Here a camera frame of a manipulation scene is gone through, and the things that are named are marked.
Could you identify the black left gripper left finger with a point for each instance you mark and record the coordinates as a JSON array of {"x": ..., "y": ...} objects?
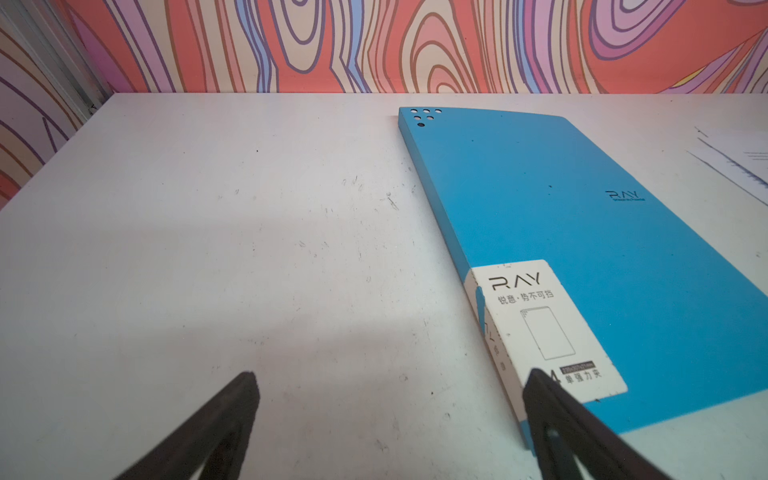
[{"x": 212, "y": 443}]

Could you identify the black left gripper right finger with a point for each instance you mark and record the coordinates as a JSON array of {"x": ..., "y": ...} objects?
[{"x": 566, "y": 436}]

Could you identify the blue file folder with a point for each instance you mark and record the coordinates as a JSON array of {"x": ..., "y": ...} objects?
[{"x": 574, "y": 268}]

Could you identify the printed paper sheets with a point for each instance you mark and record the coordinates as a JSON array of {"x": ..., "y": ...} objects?
[{"x": 739, "y": 156}]

